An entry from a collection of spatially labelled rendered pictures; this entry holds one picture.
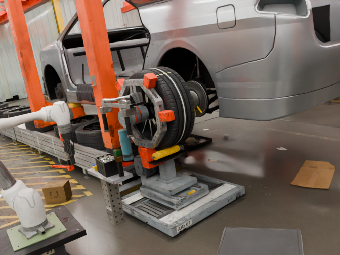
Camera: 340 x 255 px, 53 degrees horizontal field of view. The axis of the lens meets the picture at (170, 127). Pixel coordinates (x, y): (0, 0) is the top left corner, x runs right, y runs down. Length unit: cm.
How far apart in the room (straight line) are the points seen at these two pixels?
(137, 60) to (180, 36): 281
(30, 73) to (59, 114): 246
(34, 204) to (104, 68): 128
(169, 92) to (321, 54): 105
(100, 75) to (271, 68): 142
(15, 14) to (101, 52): 202
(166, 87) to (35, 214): 123
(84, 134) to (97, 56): 135
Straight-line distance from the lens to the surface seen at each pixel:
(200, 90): 292
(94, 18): 300
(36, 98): 480
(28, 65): 478
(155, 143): 264
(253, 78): 240
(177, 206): 273
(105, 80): 300
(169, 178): 293
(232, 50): 248
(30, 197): 235
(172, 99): 250
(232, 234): 192
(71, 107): 504
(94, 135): 402
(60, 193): 355
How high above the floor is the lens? 136
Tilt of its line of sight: 14 degrees down
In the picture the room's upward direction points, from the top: 9 degrees counter-clockwise
